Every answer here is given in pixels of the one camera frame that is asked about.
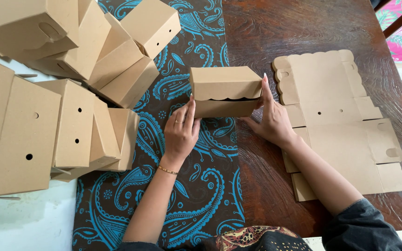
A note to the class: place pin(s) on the person's right hand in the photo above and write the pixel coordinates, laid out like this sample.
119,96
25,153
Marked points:
274,123

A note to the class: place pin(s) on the person's left hand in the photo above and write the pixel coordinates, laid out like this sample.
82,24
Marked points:
180,137

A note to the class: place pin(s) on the scalloped brown cardboard box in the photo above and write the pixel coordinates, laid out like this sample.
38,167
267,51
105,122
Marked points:
225,85

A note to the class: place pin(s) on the brown blue paisley table runner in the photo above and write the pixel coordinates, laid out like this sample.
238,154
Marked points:
194,202

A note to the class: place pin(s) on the stack of flat cardboard blanks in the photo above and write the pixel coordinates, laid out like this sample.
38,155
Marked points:
340,139

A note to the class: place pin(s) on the person's brown patterned garment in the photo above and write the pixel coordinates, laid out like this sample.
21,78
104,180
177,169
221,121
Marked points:
250,240

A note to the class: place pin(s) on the person's dark grey sleeve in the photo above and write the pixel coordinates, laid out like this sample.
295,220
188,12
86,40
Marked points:
361,230

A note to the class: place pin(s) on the pile of folded cardboard boxes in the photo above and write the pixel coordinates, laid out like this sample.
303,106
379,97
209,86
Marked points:
30,136

